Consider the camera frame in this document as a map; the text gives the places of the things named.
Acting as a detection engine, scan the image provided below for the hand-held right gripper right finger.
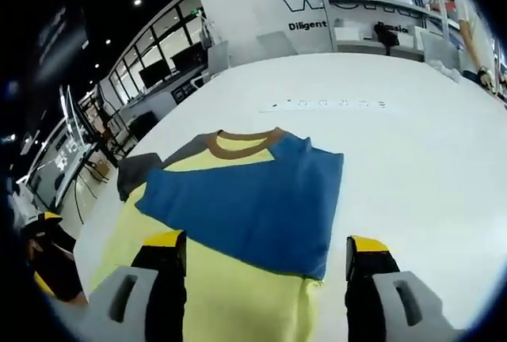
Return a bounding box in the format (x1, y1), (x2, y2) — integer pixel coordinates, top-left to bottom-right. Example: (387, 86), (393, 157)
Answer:
(343, 234), (457, 342)

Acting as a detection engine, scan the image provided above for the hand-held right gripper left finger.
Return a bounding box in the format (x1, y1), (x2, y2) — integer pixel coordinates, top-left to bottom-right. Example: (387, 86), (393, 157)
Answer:
(89, 230), (188, 342)

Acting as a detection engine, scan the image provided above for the yellow blue grey garment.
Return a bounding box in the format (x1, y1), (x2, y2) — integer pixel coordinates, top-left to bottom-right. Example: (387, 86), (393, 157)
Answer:
(90, 127), (345, 342)

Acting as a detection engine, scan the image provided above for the dark hanging banner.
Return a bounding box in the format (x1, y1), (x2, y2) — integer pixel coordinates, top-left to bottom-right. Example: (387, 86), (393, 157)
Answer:
(37, 4), (89, 82)

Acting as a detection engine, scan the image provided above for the black computer monitor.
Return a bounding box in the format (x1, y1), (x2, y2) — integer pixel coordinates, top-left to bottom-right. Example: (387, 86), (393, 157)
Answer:
(170, 45), (208, 74)
(137, 59), (172, 90)

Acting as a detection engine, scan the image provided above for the crumpled white cloth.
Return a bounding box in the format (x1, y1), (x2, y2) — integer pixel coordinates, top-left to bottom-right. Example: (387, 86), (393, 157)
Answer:
(429, 59), (463, 82)

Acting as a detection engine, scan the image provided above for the white office chair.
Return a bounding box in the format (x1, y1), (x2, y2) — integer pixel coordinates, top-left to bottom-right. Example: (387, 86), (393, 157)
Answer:
(197, 40), (231, 82)
(418, 31), (460, 67)
(255, 31), (299, 59)

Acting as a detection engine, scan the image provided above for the black device on stand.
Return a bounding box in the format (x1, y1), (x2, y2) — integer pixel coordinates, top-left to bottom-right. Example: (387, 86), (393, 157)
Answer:
(373, 22), (402, 57)

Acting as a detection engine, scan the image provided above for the flat white box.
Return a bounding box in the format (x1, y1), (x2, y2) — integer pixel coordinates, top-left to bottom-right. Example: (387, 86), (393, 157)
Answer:
(334, 26), (364, 42)

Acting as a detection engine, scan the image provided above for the white shelving rack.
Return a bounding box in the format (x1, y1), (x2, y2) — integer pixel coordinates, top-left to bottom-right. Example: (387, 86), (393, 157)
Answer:
(311, 0), (471, 60)

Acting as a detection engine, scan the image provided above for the white lettered wall panel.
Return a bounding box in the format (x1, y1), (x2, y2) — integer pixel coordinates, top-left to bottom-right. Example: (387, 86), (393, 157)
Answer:
(189, 0), (337, 70)

